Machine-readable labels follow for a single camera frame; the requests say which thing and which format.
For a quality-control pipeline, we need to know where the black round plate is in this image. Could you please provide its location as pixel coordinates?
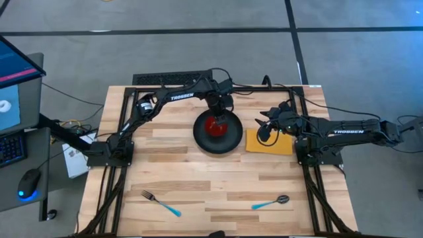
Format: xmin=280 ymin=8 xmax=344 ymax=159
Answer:
xmin=192 ymin=108 xmax=244 ymax=155

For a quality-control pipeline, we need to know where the yellow cable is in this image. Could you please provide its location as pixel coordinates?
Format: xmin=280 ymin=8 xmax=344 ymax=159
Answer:
xmin=58 ymin=118 xmax=83 ymax=129

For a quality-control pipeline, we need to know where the grey desk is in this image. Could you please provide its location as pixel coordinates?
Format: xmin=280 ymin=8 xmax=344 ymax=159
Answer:
xmin=0 ymin=127 xmax=51 ymax=212

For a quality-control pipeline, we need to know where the thin black floor cable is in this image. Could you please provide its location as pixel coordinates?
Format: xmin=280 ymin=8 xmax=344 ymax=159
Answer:
xmin=41 ymin=81 xmax=105 ymax=107

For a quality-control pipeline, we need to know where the white paper booklet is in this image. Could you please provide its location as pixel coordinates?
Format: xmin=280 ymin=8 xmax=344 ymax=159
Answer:
xmin=61 ymin=132 xmax=97 ymax=179

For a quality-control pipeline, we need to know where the yellow cloth napkin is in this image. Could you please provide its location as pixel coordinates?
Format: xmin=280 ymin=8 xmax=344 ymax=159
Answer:
xmin=245 ymin=128 xmax=294 ymax=156

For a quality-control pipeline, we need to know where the fork with teal handle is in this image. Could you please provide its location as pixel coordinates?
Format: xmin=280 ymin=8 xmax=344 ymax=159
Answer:
xmin=141 ymin=190 xmax=182 ymax=218

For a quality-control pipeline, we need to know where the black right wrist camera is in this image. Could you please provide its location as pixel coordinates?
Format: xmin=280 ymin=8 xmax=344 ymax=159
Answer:
xmin=257 ymin=124 xmax=273 ymax=143

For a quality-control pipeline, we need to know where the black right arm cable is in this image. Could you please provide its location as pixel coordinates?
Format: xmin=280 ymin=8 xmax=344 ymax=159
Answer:
xmin=290 ymin=89 xmax=383 ymax=122

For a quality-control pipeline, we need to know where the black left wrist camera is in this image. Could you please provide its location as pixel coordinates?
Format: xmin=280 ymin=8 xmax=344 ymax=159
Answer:
xmin=216 ymin=79 xmax=236 ymax=97

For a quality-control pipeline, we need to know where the black metal table frame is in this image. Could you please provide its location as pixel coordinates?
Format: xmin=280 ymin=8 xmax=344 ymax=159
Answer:
xmin=77 ymin=85 xmax=360 ymax=238

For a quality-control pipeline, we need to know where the grey-bezel computer monitor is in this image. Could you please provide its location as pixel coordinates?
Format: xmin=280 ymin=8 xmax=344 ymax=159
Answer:
xmin=0 ymin=52 xmax=44 ymax=136

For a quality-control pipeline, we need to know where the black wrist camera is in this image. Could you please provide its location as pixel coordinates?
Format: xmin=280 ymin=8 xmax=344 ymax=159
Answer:
xmin=216 ymin=79 xmax=236 ymax=97
xmin=257 ymin=124 xmax=273 ymax=143

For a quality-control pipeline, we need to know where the tilted computer monitor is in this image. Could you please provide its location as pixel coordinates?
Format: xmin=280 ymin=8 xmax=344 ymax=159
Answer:
xmin=0 ymin=34 xmax=47 ymax=90

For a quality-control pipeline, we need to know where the spoon with teal handle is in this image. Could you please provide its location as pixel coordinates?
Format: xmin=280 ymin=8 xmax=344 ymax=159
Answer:
xmin=250 ymin=194 xmax=291 ymax=211

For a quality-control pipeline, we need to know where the black mouse with blue light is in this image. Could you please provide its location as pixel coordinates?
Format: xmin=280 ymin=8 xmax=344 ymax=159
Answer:
xmin=17 ymin=168 xmax=42 ymax=201

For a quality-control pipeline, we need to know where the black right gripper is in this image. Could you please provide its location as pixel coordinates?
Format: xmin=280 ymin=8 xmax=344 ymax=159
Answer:
xmin=254 ymin=101 xmax=303 ymax=136

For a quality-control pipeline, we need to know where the black perforated grille box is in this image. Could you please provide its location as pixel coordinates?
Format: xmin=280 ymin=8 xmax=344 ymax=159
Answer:
xmin=132 ymin=69 xmax=214 ymax=87

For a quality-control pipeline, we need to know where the black backlit keyboard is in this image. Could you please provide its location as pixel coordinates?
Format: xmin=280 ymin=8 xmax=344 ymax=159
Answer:
xmin=0 ymin=132 xmax=28 ymax=169

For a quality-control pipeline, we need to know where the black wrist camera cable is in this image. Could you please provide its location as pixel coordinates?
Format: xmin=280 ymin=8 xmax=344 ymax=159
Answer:
xmin=256 ymin=120 xmax=282 ymax=147

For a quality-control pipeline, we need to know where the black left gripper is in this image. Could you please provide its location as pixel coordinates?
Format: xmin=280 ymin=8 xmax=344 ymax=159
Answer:
xmin=204 ymin=91 xmax=235 ymax=128

